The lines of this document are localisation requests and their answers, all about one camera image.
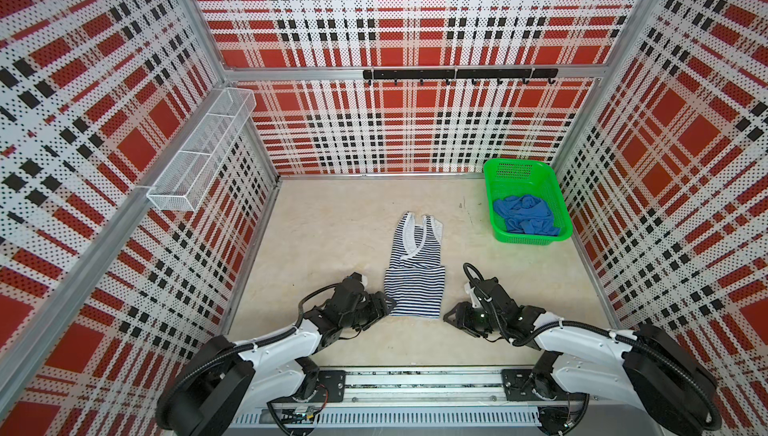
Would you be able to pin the green plastic basket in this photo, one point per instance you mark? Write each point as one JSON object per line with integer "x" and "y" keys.
{"x": 506, "y": 177}

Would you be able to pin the blue white striped tank top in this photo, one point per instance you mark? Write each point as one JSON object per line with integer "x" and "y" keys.
{"x": 415, "y": 277}

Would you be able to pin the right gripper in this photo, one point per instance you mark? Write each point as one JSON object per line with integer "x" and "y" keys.
{"x": 461, "y": 318}

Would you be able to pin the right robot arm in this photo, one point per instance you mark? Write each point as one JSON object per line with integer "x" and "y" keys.
{"x": 643, "y": 368}

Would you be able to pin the black hook rail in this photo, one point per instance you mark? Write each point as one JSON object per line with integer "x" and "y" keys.
{"x": 523, "y": 74}

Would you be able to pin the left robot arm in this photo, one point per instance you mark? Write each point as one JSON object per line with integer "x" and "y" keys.
{"x": 225, "y": 379}

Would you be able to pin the white wire mesh shelf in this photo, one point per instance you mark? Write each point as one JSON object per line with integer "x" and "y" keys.
{"x": 185, "y": 182}

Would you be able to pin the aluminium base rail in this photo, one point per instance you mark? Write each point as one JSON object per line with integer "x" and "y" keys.
{"x": 465, "y": 399}

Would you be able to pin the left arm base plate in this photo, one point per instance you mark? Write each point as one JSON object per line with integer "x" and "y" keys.
{"x": 330, "y": 385}

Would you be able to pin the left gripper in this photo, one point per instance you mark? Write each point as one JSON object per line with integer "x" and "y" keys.
{"x": 377, "y": 308}

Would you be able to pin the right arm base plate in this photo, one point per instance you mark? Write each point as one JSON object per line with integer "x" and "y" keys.
{"x": 525, "y": 384}

